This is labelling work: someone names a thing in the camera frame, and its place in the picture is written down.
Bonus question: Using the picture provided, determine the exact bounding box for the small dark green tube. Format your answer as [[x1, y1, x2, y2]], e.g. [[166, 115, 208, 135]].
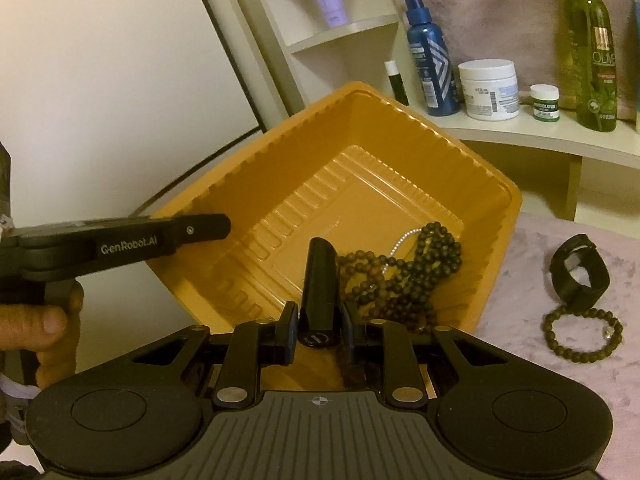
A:
[[384, 60, 410, 107]]

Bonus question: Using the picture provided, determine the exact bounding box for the brown bead necklace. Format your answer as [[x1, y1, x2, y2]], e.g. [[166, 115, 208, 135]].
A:
[[337, 254, 441, 333]]

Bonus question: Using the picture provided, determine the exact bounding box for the green spray bottle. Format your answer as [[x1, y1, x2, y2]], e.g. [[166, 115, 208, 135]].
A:
[[562, 0, 619, 132]]

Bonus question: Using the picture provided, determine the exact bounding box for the white cream jar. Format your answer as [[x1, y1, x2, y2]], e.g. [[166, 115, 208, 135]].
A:
[[457, 59, 521, 121]]

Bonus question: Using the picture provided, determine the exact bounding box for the white pearl necklace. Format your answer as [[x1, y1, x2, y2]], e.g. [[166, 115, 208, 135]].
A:
[[381, 227, 423, 276]]

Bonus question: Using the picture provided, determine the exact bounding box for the white corner shelf unit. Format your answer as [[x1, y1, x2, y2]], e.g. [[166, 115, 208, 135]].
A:
[[250, 0, 640, 221]]

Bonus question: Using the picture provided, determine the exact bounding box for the hanging pink blanket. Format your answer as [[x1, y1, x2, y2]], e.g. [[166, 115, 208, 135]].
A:
[[377, 0, 640, 121]]

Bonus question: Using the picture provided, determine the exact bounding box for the white panel with dark edge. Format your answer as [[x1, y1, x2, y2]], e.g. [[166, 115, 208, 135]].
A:
[[0, 0, 263, 231]]

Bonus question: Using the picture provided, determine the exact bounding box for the orange plastic tray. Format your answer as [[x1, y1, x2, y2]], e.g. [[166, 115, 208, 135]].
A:
[[150, 81, 523, 391]]

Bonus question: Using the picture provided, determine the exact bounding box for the olive bead bracelet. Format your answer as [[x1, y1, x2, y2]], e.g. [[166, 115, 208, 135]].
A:
[[542, 305, 624, 362]]

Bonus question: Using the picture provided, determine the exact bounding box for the black wrist watch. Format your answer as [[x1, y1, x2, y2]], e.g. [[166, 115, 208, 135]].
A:
[[550, 235, 611, 311]]

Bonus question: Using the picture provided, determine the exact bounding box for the blue spray bottle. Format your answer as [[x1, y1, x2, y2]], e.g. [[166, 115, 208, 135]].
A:
[[401, 0, 461, 117]]

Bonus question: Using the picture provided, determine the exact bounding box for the pink table blanket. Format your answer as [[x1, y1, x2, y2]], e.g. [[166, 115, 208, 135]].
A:
[[470, 212, 640, 461]]

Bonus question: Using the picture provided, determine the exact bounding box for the person's left hand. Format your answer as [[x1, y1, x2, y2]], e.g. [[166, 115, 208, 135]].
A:
[[0, 282, 85, 388]]

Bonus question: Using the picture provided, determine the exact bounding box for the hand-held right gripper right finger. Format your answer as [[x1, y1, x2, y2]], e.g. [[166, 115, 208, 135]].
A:
[[340, 305, 508, 408]]

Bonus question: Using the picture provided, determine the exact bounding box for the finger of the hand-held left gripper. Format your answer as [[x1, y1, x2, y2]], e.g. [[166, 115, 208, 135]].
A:
[[172, 213, 232, 256]]

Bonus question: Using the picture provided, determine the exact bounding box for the small green jar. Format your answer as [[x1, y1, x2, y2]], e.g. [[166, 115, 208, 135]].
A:
[[530, 84, 561, 123]]

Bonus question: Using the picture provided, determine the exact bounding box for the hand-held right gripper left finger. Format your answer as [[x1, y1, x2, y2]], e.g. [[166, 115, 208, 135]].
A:
[[131, 302, 301, 408]]

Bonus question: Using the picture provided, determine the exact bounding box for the black rectangular case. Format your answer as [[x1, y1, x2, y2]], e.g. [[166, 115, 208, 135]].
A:
[[296, 237, 343, 350]]

